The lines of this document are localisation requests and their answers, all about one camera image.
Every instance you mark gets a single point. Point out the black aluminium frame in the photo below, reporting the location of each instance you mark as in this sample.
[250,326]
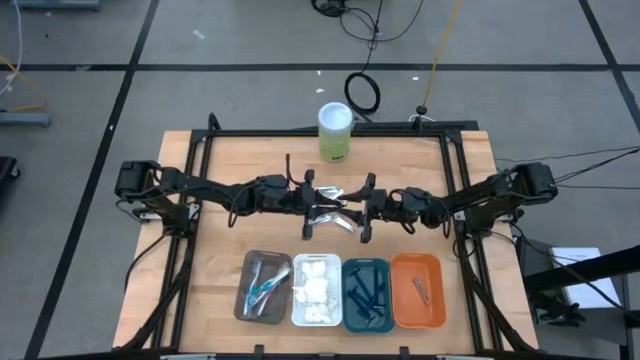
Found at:
[400,134]

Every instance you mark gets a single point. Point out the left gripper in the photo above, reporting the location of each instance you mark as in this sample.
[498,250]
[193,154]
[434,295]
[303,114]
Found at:
[300,197]

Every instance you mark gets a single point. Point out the grey metal floor base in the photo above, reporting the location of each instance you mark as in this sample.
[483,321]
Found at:
[25,119]
[60,4]

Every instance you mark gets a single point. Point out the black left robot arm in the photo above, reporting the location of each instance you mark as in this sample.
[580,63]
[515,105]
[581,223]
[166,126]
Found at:
[200,185]

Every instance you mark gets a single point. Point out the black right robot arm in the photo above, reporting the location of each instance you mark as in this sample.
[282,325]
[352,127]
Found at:
[480,197]

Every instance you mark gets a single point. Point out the red toothbrush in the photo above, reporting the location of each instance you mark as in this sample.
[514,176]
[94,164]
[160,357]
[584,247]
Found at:
[267,303]

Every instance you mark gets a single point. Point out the green wipes canister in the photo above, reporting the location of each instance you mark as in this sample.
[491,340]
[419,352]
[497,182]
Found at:
[335,135]

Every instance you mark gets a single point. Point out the black clamp stand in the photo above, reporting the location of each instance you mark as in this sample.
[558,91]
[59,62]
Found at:
[555,307]

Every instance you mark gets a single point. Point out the black floor object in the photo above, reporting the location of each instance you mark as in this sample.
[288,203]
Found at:
[7,172]

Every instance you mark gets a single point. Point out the orange plastic bin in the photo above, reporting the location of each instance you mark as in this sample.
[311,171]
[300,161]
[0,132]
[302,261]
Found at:
[405,300]

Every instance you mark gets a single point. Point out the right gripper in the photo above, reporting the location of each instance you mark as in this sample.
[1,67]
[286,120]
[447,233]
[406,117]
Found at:
[377,205]

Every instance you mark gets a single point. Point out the blue toothbrush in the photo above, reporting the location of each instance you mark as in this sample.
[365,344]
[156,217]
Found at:
[256,272]

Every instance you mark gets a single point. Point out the white flat box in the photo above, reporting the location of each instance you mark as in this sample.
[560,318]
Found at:
[590,292]

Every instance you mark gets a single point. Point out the grey translucent plastic bin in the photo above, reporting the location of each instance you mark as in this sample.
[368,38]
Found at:
[277,310]

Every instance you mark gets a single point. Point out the white plastic bin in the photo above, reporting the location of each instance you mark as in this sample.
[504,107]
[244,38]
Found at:
[335,265]

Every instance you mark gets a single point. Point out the clear shiny plastic package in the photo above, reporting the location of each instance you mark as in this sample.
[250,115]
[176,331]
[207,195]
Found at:
[345,225]

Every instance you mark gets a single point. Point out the black diagonal beam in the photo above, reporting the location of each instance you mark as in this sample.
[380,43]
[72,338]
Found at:
[600,262]

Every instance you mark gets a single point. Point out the teal plastic bin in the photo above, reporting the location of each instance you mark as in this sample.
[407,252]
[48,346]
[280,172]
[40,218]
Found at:
[382,270]

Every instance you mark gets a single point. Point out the teal toothbrush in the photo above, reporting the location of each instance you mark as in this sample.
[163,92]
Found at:
[265,288]

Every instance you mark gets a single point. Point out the small metal tweezers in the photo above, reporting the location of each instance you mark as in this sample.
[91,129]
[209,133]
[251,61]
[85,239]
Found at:
[422,291]

